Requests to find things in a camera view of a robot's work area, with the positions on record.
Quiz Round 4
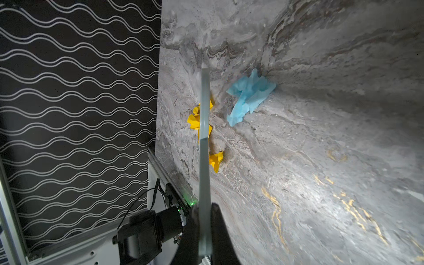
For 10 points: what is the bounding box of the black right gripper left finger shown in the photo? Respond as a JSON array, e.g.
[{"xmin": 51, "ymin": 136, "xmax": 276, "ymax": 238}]
[{"xmin": 170, "ymin": 205, "xmax": 200, "ymax": 265}]

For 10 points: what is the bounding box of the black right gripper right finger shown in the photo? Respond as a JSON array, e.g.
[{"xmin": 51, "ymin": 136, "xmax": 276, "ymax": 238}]
[{"xmin": 210, "ymin": 203, "xmax": 241, "ymax": 265}]

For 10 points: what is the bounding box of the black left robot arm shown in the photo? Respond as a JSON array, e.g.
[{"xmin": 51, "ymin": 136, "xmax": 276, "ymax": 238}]
[{"xmin": 39, "ymin": 206, "xmax": 186, "ymax": 265}]

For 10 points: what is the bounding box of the yellow paper scrap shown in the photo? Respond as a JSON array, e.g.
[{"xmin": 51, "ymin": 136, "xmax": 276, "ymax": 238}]
[
  {"xmin": 187, "ymin": 100, "xmax": 213, "ymax": 141},
  {"xmin": 209, "ymin": 152, "xmax": 224, "ymax": 173}
]

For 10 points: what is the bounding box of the light blue paper scrap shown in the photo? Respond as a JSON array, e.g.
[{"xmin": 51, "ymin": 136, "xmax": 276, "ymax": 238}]
[{"xmin": 226, "ymin": 68, "xmax": 277, "ymax": 127}]

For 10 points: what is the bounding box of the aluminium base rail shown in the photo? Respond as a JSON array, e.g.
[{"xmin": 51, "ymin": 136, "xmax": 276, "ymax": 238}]
[{"xmin": 148, "ymin": 148, "xmax": 197, "ymax": 215}]

